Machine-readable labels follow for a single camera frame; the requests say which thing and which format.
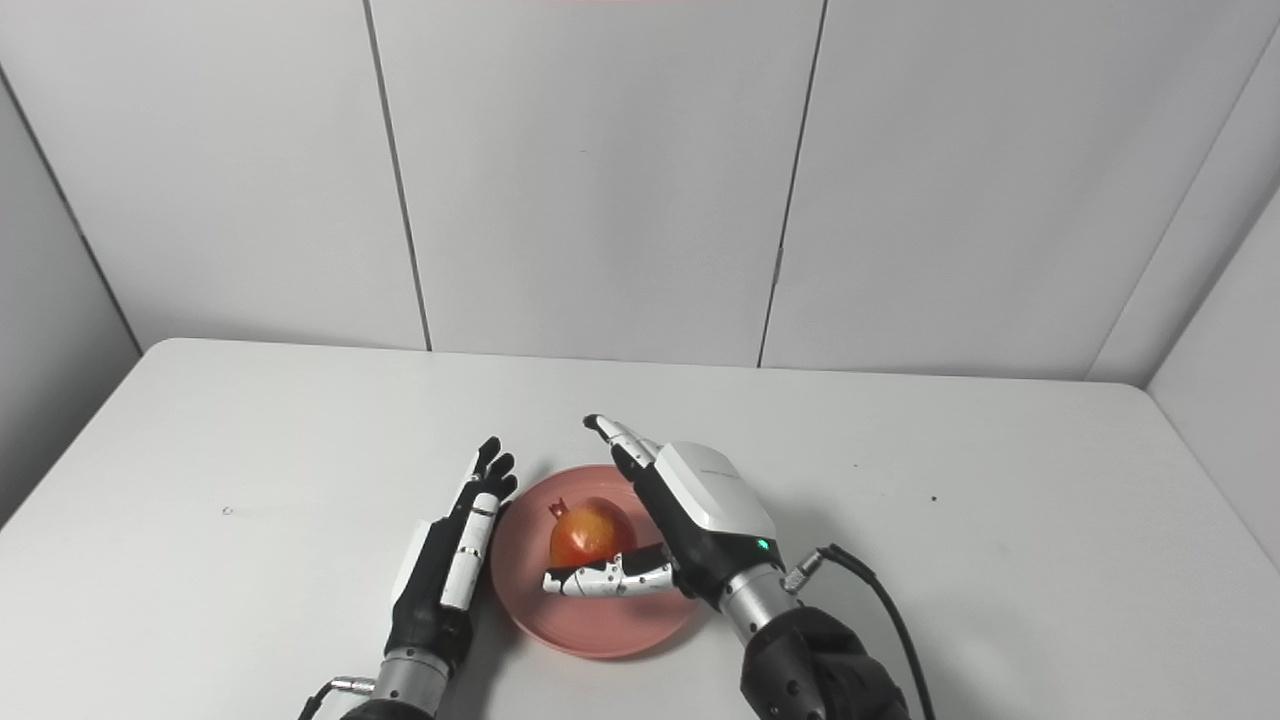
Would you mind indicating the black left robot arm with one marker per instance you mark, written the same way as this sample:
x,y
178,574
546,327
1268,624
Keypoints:
x,y
410,685

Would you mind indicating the pink round plate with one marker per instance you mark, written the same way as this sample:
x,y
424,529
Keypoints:
x,y
600,625

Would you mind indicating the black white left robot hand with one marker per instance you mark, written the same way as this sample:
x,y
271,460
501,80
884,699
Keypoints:
x,y
425,610

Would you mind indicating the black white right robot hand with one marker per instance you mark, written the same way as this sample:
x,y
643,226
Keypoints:
x,y
710,500

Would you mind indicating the small grey panel clip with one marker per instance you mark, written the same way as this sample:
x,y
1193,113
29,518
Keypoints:
x,y
777,266

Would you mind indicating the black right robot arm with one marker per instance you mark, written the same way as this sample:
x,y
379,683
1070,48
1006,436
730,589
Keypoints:
x,y
810,670

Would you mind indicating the red pomegranate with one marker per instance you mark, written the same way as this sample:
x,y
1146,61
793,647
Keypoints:
x,y
590,530

